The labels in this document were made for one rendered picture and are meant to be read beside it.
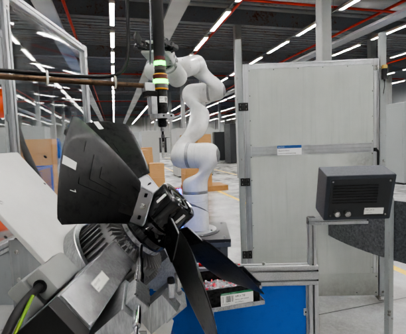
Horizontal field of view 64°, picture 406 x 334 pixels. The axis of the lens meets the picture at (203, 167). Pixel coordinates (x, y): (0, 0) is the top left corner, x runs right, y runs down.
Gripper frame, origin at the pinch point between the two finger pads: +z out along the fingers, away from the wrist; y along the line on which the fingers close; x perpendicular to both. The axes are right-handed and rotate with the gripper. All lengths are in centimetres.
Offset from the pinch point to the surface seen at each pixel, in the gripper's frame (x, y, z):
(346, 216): -47, -72, -46
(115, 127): -31.8, 4.1, 2.7
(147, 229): -60, -16, 12
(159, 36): -7.0, -9.8, 11.9
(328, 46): 331, -102, -596
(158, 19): -2.5, -9.3, 13.1
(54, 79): -27.5, 7.8, 27.7
